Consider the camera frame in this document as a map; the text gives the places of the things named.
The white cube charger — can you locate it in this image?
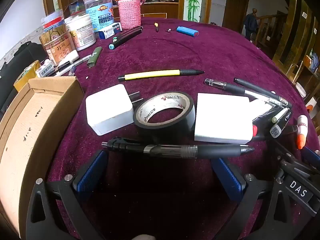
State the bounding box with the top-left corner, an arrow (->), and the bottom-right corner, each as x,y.
194,93 -> 254,145

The gold framed screen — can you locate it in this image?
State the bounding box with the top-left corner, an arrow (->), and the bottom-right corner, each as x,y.
272,0 -> 320,70

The small blue white box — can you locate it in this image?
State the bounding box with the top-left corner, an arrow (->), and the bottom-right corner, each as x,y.
98,22 -> 123,40

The white glue bottle orange cap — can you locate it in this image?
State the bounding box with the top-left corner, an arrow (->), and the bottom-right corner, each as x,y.
296,114 -> 308,150

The yellow tape roll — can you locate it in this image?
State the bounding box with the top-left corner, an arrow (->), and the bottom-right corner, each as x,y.
13,60 -> 41,92

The clear gel pen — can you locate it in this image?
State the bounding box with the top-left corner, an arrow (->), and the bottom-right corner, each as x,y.
204,78 -> 280,105

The thick black gel pen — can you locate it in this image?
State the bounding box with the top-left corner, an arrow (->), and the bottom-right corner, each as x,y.
101,137 -> 255,159

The brown wooden door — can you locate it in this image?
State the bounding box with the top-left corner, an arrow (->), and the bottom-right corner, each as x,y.
222,0 -> 250,34

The jar with blue red lid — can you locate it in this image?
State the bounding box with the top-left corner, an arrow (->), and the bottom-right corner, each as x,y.
41,9 -> 66,33

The slim black pen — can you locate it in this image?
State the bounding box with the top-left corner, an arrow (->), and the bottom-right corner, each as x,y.
234,77 -> 293,108

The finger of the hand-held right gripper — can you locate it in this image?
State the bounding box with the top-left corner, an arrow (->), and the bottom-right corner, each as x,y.
301,145 -> 320,165
272,139 -> 320,180

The black tape roll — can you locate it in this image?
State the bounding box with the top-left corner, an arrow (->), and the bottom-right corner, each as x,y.
133,91 -> 196,142

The black leather sofa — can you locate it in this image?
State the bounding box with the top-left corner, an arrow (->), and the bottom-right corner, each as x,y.
0,41 -> 48,120

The wooden cabinet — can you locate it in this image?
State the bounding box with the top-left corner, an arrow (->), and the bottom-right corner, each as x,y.
141,0 -> 179,19

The clear silver pen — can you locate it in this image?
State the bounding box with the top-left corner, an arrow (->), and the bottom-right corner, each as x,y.
57,54 -> 92,71

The small white eraser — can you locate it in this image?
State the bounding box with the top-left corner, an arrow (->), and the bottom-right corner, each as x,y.
65,49 -> 80,62

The white marker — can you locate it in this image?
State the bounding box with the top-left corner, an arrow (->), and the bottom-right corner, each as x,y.
272,109 -> 291,124

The blue lighter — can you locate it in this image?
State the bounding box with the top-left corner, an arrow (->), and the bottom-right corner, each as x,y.
177,26 -> 200,37

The shallow cardboard box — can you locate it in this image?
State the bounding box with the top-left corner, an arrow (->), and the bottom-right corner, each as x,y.
0,76 -> 85,235

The white charger with prongs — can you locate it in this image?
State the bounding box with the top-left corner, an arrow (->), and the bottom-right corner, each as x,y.
85,84 -> 144,137

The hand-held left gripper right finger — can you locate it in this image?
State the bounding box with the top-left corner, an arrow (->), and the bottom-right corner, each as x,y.
211,157 -> 295,240

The black marker grey cap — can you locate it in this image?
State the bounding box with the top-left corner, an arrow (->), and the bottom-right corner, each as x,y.
270,124 -> 300,139

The clear jar blue label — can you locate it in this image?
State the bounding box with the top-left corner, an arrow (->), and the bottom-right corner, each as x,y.
84,0 -> 116,32

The small white barcode box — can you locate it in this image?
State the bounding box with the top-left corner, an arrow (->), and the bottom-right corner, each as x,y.
35,59 -> 55,77

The clear jar gold label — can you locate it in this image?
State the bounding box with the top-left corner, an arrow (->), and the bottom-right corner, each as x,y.
39,29 -> 75,67

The green lighter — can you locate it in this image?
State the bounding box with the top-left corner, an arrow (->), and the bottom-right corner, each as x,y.
86,46 -> 103,68

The white black pen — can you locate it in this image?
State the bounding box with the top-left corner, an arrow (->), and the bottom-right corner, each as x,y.
47,65 -> 75,77

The black marker red cap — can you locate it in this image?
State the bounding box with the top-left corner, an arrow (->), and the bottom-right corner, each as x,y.
251,110 -> 300,142

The yellow mechanical pencil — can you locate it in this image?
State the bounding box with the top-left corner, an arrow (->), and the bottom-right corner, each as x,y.
118,69 -> 205,81

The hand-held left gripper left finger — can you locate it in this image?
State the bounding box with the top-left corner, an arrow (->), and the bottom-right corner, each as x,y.
25,149 -> 109,240

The purple tablecloth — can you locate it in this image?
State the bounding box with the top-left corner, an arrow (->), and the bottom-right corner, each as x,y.
46,17 -> 320,240

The pink knit-covered bottle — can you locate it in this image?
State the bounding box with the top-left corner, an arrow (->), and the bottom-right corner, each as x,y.
117,0 -> 145,30

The wooden stair railing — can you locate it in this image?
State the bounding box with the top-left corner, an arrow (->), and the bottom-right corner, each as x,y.
250,10 -> 288,53

